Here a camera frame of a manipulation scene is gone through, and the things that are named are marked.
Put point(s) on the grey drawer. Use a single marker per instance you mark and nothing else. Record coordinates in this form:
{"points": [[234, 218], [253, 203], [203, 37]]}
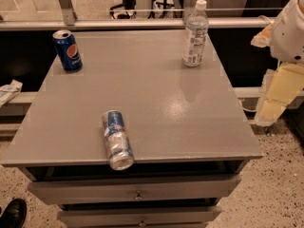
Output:
{"points": [[139, 217], [143, 189]]}

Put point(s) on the lower grey drawer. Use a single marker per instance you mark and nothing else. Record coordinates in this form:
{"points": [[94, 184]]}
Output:
{"points": [[139, 217]]}

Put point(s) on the blue pepsi can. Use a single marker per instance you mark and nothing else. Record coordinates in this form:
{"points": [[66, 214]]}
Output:
{"points": [[67, 50]]}

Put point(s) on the white crumpled packet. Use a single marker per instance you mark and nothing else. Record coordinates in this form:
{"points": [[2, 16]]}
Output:
{"points": [[8, 92]]}

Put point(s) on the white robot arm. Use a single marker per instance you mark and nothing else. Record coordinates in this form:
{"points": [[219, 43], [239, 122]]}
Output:
{"points": [[285, 38]]}

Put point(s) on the clear plastic water bottle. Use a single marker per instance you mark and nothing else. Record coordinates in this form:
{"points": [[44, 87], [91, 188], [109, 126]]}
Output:
{"points": [[195, 34]]}

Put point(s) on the upper grey drawer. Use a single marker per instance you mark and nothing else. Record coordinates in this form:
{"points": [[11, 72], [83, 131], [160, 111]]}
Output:
{"points": [[143, 189]]}

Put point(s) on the black office chair base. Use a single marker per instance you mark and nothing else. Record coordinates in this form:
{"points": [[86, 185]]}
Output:
{"points": [[126, 10]]}

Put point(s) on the blue silver red bull can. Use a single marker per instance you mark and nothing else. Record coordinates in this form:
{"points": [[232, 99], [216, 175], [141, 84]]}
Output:
{"points": [[116, 141]]}

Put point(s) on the grey metal rail frame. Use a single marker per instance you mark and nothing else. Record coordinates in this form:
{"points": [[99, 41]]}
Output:
{"points": [[96, 14]]}

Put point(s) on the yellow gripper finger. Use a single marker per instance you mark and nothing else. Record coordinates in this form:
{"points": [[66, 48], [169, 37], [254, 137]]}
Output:
{"points": [[263, 38], [279, 88]]}

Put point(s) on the black shoe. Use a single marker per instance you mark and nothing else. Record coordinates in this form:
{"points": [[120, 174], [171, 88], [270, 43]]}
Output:
{"points": [[14, 215]]}

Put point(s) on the grey drawer cabinet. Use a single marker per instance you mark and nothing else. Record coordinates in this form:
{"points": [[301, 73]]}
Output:
{"points": [[180, 121]]}

